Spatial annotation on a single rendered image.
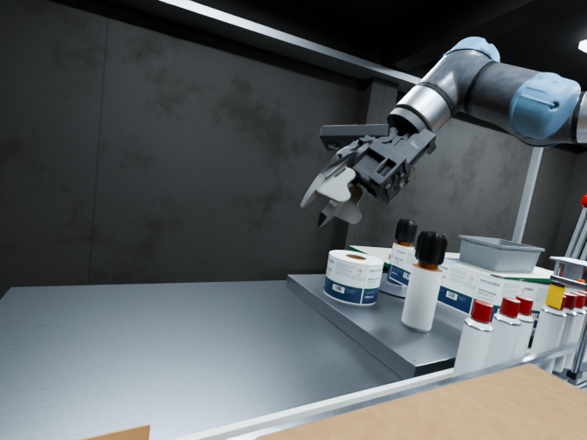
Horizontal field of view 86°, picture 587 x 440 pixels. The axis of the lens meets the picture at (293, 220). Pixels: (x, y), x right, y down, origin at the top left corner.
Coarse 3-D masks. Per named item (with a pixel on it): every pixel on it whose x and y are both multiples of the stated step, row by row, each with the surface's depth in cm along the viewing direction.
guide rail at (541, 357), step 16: (544, 352) 73; (560, 352) 75; (496, 368) 62; (432, 384) 53; (448, 384) 54; (368, 400) 47; (384, 400) 47; (320, 416) 42; (256, 432) 38; (272, 432) 38
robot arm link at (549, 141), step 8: (584, 96) 45; (584, 104) 45; (576, 112) 45; (584, 112) 44; (568, 120) 46; (576, 120) 45; (584, 120) 45; (560, 128) 47; (568, 128) 46; (576, 128) 46; (584, 128) 45; (552, 136) 48; (560, 136) 48; (568, 136) 47; (576, 136) 46; (584, 136) 46; (528, 144) 54; (536, 144) 52; (544, 144) 52; (552, 144) 52
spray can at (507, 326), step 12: (504, 300) 68; (516, 300) 67; (504, 312) 68; (516, 312) 67; (492, 324) 69; (504, 324) 67; (516, 324) 66; (492, 336) 69; (504, 336) 67; (516, 336) 67; (492, 348) 68; (504, 348) 67; (492, 360) 68; (504, 360) 67
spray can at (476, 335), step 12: (480, 300) 63; (480, 312) 61; (468, 324) 62; (480, 324) 61; (468, 336) 62; (480, 336) 61; (468, 348) 62; (480, 348) 61; (456, 360) 64; (468, 360) 62; (480, 360) 61; (456, 372) 64; (468, 372) 62
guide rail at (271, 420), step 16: (528, 352) 83; (400, 384) 60; (416, 384) 62; (336, 400) 53; (352, 400) 54; (272, 416) 47; (288, 416) 48; (304, 416) 50; (208, 432) 43; (224, 432) 43; (240, 432) 44
